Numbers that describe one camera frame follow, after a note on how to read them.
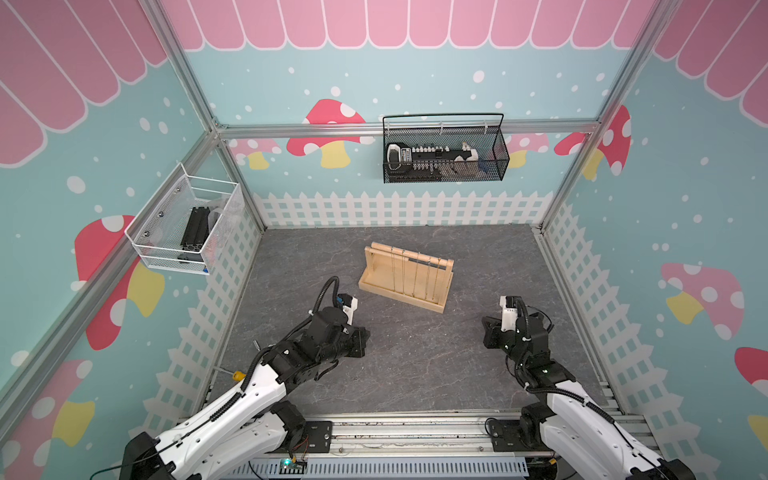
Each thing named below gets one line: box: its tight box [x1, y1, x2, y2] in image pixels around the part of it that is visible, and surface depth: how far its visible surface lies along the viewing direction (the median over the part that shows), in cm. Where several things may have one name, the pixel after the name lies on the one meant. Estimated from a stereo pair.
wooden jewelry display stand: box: [358, 242, 455, 314], surface depth 99 cm
